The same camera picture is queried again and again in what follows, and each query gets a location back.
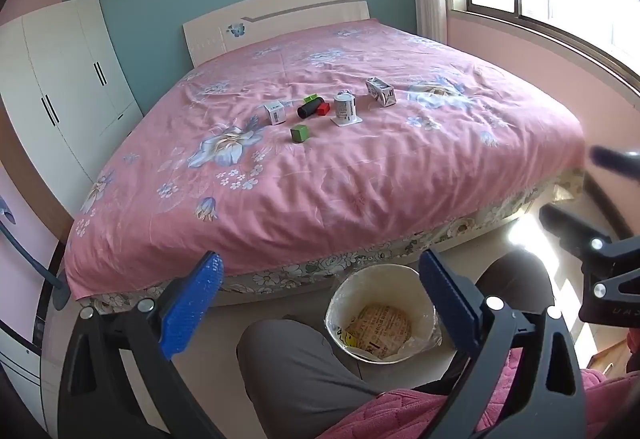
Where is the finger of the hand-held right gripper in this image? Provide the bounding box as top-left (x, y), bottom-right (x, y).
top-left (539, 202), bottom-right (640, 326)
top-left (590, 146), bottom-right (640, 181)

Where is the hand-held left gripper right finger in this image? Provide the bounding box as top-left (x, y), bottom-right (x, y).
top-left (418, 249), bottom-right (587, 439)

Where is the printed paper sheet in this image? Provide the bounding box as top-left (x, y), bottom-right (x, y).
top-left (345, 303), bottom-right (412, 356)

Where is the white wardrobe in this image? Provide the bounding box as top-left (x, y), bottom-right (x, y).
top-left (0, 0), bottom-right (144, 220)

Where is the white bed headboard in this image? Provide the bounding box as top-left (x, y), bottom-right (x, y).
top-left (182, 0), bottom-right (371, 68)

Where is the floral mattress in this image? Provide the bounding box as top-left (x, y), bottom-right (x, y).
top-left (80, 169), bottom-right (588, 317)

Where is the white carton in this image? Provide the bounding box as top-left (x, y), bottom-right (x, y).
top-left (365, 77), bottom-right (397, 108)

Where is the pink quilted jacket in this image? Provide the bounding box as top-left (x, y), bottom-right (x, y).
top-left (320, 349), bottom-right (640, 439)

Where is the white round trash bin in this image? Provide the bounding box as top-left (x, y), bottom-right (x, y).
top-left (325, 265), bottom-right (443, 362)

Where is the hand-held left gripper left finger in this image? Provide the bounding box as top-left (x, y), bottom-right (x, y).
top-left (59, 249), bottom-right (226, 439)

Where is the pink floral bedsheet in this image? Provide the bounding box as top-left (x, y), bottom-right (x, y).
top-left (65, 16), bottom-right (587, 302)

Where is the grey paper ball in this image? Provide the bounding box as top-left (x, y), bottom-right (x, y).
top-left (331, 90), bottom-right (362, 127)

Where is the person's leg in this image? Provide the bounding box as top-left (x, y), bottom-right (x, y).
top-left (236, 319), bottom-right (383, 439)
top-left (440, 251), bottom-right (557, 395)

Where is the brown wooden furniture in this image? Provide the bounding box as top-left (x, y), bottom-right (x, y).
top-left (589, 338), bottom-right (637, 376)

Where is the person's left leg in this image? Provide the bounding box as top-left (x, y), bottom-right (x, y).
top-left (236, 319), bottom-right (383, 439)

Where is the person's right leg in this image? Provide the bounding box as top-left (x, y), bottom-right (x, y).
top-left (440, 251), bottom-right (557, 395)

